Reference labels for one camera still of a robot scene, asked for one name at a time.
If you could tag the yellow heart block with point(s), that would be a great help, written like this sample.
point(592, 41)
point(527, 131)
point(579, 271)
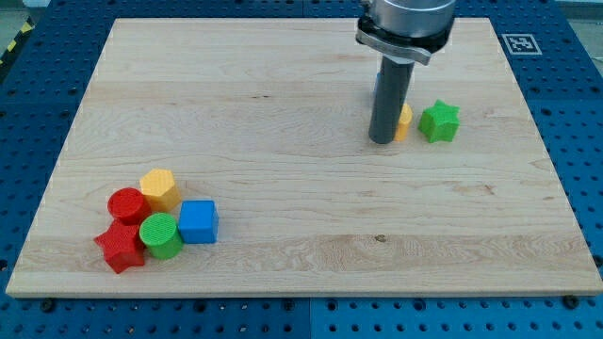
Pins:
point(405, 120)

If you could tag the wooden board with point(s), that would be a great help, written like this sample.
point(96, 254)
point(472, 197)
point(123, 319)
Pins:
point(268, 118)

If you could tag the red star block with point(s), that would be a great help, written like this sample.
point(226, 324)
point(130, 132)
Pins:
point(121, 246)

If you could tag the white fiducial marker tag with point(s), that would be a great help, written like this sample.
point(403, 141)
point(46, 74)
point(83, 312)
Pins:
point(521, 44)

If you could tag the blue block behind rod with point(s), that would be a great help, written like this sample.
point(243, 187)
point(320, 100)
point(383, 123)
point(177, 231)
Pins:
point(377, 80)

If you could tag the green star block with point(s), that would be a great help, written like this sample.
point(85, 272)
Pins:
point(440, 122)

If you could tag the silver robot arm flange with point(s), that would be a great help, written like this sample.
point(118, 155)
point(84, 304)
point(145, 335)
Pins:
point(406, 31)

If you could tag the yellow hexagon block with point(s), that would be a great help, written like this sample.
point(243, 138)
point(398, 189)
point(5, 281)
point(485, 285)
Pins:
point(160, 190)

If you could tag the blue cube block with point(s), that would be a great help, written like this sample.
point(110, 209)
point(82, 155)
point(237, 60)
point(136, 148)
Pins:
point(199, 222)

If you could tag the green cylinder block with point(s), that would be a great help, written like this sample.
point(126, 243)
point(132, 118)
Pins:
point(159, 233)

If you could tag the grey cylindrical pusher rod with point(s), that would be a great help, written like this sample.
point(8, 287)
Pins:
point(389, 99)

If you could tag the red cylinder block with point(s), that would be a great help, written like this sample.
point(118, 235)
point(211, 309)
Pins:
point(129, 206)

